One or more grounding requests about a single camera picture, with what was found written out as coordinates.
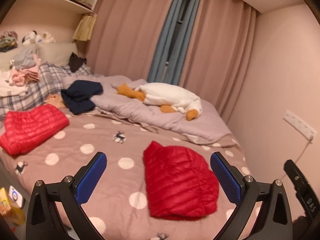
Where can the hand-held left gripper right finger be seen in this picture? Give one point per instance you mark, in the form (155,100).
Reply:
(226,177)

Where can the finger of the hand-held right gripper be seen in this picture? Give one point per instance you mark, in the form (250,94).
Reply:
(293,172)

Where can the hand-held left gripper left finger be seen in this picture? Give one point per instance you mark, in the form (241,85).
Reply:
(91,177)

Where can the red down jacket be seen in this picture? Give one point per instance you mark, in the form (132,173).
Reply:
(180,180)
(32,127)

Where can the white plug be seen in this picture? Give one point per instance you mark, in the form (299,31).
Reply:
(311,138)

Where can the polka dot bed sheet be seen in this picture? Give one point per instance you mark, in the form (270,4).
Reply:
(100,135)

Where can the navy garment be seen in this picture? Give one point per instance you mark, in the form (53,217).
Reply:
(80,97)

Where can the grey duvet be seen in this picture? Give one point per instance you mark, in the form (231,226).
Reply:
(150,120)

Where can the peach cloth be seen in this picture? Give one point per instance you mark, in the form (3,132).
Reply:
(55,100)

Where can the yellow box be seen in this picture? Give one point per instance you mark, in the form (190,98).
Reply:
(10,210)

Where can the white goose plush toy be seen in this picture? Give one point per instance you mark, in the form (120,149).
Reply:
(170,96)

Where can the plaid pillow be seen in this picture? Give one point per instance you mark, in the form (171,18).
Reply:
(45,85)

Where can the dark brown garment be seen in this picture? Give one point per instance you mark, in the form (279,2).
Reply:
(76,62)

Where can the pink folded garment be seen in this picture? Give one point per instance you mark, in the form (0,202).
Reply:
(27,76)

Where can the white garment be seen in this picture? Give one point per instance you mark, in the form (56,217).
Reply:
(10,87)

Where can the pink curtain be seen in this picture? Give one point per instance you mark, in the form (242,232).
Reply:
(130,30)
(220,55)

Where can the beige pillow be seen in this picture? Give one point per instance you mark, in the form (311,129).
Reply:
(57,53)

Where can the blue curtain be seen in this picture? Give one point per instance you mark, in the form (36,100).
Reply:
(186,50)
(160,50)

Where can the grey blue garment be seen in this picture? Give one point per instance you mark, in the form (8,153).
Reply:
(23,58)

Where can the cream plush toy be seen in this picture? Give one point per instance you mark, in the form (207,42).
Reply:
(48,37)

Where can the yellow striped hanging cloth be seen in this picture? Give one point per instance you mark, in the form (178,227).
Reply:
(83,27)

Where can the black and white plush toy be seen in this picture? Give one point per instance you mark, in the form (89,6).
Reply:
(31,37)

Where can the multicoloured knitted cloth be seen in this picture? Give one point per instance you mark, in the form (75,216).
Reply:
(8,42)

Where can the dark window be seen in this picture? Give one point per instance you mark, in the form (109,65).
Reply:
(183,7)

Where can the white wall socket strip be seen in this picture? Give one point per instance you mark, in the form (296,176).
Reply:
(297,123)

